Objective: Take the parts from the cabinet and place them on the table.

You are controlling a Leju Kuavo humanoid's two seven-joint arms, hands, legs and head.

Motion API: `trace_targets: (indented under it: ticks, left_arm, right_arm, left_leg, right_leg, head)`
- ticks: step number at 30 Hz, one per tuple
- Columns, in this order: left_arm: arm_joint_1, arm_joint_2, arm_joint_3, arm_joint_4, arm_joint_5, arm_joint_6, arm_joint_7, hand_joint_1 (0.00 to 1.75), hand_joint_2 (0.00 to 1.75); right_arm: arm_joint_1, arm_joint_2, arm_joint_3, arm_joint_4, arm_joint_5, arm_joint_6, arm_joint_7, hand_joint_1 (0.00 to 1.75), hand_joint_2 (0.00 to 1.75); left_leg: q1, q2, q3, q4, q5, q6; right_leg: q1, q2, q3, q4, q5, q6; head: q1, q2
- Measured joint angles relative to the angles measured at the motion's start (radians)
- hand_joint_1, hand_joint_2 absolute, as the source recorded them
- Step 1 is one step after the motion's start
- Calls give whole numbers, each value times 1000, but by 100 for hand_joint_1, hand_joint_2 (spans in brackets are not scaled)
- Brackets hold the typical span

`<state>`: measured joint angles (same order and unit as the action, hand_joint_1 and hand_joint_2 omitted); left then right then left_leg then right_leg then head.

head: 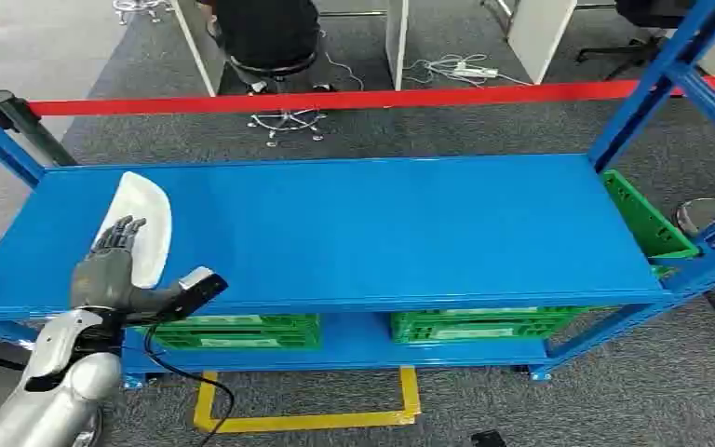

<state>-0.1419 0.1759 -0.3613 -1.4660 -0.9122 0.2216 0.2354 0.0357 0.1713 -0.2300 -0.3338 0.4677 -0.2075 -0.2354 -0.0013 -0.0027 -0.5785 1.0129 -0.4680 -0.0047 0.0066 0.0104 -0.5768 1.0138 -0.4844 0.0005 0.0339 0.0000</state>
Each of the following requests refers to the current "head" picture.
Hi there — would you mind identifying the white power cable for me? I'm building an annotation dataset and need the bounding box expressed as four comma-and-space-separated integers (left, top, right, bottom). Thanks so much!
402, 53, 533, 88

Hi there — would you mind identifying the black stool with chrome base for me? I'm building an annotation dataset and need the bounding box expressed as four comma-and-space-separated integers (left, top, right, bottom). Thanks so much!
227, 51, 329, 149

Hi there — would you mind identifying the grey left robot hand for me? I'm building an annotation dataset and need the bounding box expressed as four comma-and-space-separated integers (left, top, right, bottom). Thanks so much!
70, 215, 183, 314

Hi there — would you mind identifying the yellow floor tape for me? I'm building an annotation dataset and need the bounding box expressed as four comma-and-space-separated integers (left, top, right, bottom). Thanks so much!
193, 367, 423, 435

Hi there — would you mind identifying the green plastic crate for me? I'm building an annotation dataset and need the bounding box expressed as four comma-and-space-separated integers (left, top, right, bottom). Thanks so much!
600, 169, 702, 280
389, 305, 594, 345
135, 313, 324, 352

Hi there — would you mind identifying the person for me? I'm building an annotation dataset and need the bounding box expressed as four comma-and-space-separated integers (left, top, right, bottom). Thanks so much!
199, 0, 338, 96

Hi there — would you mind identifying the small black floor object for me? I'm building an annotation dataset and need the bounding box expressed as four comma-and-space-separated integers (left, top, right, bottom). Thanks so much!
469, 429, 508, 447

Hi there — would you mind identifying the blue metal shelf rack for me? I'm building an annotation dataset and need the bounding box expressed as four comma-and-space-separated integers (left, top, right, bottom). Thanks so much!
0, 0, 715, 391

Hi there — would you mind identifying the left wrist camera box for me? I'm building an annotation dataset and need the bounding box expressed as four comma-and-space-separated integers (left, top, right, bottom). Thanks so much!
126, 266, 230, 326

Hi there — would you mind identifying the white curved plastic shell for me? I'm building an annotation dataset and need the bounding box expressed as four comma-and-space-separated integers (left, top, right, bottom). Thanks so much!
92, 171, 174, 290

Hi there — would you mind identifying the black barrier post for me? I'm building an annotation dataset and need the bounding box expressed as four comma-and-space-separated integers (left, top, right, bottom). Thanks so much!
0, 89, 79, 169

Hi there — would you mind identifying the black office chair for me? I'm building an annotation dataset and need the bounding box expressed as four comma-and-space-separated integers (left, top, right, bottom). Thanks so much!
575, 0, 699, 82

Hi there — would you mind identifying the chrome chair base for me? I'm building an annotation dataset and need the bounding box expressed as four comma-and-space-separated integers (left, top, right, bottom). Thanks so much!
112, 0, 174, 25

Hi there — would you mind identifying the red barrier tape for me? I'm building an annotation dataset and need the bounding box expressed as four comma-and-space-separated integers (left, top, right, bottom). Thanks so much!
0, 73, 715, 163

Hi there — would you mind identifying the white power strip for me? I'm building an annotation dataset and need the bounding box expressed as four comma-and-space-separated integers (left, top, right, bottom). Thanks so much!
452, 64, 500, 80

